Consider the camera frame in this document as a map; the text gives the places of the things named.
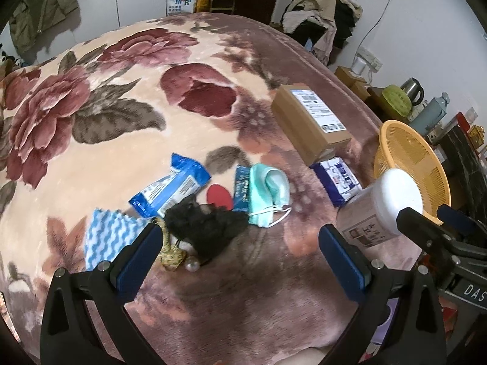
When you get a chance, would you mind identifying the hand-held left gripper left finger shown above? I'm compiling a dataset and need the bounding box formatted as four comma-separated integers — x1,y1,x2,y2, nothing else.
40,222,164,365

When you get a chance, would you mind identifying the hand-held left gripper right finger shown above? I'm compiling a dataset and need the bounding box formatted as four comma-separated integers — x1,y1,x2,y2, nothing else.
318,224,447,365

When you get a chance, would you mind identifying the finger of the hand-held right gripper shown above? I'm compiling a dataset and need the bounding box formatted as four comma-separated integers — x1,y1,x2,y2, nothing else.
397,206,458,256
437,204,487,239

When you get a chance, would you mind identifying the blue wet wipes packet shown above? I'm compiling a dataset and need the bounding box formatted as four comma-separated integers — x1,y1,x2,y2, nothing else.
128,153,211,218

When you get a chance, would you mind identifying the small blue packet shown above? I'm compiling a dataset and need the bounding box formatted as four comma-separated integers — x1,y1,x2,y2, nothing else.
232,165,254,211

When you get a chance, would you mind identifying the yellow scrunchie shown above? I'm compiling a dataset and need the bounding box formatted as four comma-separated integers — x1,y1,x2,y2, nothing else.
154,218,187,272

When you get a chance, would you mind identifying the blue white wavy cloth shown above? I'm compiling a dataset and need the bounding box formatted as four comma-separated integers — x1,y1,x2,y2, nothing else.
84,208,151,270

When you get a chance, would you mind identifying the white plastic jar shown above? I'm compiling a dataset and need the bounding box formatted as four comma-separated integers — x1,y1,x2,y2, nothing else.
336,168,424,249

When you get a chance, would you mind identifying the orange plastic basket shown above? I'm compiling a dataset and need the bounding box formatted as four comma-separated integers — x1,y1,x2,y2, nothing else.
373,120,451,225

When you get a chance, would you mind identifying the black hair net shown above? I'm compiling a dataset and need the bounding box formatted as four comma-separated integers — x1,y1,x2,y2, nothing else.
164,196,250,261

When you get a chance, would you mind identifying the dark blue tissue pack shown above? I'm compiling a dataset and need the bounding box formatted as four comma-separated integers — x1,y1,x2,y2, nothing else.
309,157,360,208

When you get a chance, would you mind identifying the pale blue face mask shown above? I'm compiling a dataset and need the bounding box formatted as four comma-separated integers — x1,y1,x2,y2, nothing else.
265,169,293,229

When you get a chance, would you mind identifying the red sponge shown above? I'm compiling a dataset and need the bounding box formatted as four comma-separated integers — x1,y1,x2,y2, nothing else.
205,184,233,210

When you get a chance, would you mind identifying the grey blue bottle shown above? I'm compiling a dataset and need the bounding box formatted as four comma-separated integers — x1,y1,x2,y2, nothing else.
409,93,450,135

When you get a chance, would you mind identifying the green face mask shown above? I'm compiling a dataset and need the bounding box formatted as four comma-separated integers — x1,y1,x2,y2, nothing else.
248,163,276,229

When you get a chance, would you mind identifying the green plastic lid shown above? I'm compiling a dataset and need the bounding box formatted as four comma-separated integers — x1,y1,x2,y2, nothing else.
381,85,413,116

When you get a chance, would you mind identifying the steel electric kettle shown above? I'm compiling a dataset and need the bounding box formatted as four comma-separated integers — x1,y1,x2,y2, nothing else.
399,78,425,107

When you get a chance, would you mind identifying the small cardboard box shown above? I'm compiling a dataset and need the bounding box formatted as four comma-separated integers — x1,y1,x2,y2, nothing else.
350,82,371,101
335,66,366,84

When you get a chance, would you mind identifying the brown cardboard box with label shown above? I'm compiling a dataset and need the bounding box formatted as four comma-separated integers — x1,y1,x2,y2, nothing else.
271,84,352,166

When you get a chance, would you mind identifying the floral plush blanket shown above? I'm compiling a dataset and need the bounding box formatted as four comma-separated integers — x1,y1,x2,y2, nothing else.
0,11,430,365

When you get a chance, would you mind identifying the pile of clothes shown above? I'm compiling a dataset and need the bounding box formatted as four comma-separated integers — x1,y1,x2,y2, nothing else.
282,0,364,65

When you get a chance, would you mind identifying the white printed shopping bag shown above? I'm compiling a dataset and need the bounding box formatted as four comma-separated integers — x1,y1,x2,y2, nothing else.
167,0,200,16

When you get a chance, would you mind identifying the green jacket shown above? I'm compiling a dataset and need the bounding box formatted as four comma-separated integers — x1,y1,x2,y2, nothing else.
9,0,79,52

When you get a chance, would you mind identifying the white wall socket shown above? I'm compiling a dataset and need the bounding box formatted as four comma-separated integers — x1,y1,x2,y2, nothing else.
358,47,381,71

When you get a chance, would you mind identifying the thin wall cable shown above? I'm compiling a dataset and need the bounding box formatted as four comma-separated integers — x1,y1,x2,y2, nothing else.
356,0,398,58

